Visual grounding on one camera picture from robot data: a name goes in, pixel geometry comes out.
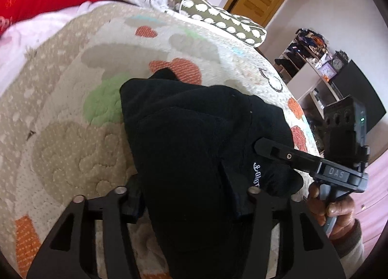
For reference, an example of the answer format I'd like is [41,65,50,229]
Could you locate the right forearm beige sleeve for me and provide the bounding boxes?
[331,219,365,278]

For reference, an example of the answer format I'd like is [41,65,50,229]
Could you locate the small desk clock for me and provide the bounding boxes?
[331,56,346,72]

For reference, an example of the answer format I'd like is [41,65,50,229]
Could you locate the black pants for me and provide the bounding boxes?
[120,68,304,278]

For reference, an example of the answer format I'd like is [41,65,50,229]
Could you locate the olive green patterned bolster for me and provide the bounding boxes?
[170,0,267,48]

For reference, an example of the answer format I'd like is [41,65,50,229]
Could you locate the right hand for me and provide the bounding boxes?
[307,183,355,240]

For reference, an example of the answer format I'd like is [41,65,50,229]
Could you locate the white cluttered shelf unit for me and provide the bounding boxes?
[274,28,350,117]

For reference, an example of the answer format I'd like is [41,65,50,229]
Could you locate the heart patterned quilt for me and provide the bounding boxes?
[1,1,318,278]

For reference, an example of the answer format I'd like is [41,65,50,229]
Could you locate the white pink bed sheet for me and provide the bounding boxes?
[0,1,107,93]

